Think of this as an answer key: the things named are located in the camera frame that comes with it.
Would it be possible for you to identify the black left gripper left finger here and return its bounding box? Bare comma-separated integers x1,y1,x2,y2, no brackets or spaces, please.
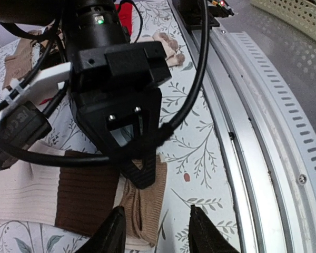
76,206,126,253

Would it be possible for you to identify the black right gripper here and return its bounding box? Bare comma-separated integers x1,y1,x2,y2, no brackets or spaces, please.
68,41,171,189

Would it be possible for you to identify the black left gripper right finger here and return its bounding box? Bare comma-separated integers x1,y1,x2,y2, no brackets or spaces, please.
188,205,238,253

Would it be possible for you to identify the cream brown block sock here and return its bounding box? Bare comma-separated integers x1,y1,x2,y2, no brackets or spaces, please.
0,155,167,250

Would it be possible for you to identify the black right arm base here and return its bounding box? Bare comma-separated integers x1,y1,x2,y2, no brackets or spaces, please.
172,0,234,32

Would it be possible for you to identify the floral patterned table mat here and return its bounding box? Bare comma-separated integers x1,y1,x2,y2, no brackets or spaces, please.
0,1,240,252

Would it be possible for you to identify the red beige face sock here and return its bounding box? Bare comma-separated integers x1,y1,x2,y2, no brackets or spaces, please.
115,1,185,67

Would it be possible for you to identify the tan brown cuff sock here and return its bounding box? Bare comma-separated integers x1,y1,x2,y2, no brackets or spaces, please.
4,30,61,90

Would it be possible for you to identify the cream perforated basket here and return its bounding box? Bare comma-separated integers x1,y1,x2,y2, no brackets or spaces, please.
250,0,316,41

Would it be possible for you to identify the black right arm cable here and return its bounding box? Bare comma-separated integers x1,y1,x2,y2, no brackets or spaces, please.
0,0,210,168

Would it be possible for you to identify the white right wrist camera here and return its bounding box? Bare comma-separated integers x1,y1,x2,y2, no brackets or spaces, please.
0,62,72,150

